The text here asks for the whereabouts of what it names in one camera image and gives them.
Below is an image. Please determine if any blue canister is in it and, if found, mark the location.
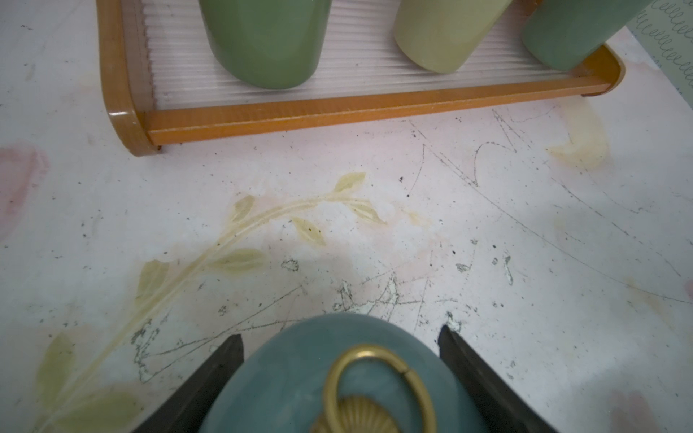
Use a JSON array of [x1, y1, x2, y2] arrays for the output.
[[200, 313, 489, 432]]

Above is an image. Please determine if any floral pink table mat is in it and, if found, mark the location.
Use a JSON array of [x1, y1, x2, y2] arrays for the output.
[[1, 1, 692, 432]]

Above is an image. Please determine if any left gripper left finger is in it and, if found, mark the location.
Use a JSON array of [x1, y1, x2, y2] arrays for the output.
[[134, 334, 244, 433]]

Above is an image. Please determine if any light green canister bottom centre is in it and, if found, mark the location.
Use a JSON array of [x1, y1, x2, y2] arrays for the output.
[[393, 0, 511, 74]]

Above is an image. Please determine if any wooden three-tier shelf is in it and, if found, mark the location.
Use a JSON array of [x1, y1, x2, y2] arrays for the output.
[[96, 1, 626, 156]]

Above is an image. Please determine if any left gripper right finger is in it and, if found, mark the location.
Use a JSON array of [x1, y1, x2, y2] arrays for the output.
[[438, 326, 556, 433]]

